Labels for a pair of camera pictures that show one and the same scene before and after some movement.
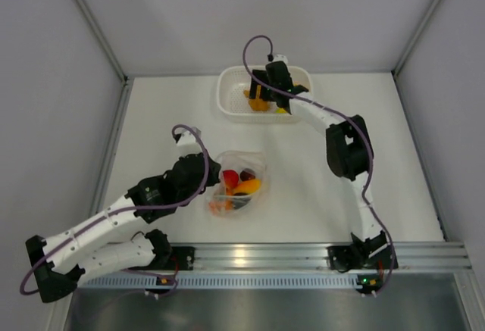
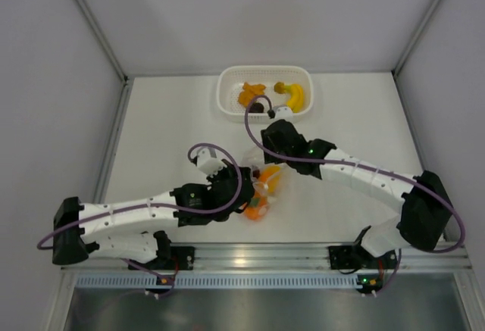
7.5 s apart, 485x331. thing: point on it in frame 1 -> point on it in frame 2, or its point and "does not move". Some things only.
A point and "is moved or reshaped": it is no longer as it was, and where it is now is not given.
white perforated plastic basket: x=233 y=105 does not move
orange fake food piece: x=257 y=104 is moved or reshaped
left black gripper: x=215 y=169 -> x=229 y=171
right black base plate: x=377 y=254 does not move
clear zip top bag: x=243 y=176 is moved or reshaped
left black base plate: x=181 y=258 does not move
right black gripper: x=264 y=96 -> x=268 y=144
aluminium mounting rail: x=410 y=256 does not move
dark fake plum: x=247 y=174 is moved or reshaped
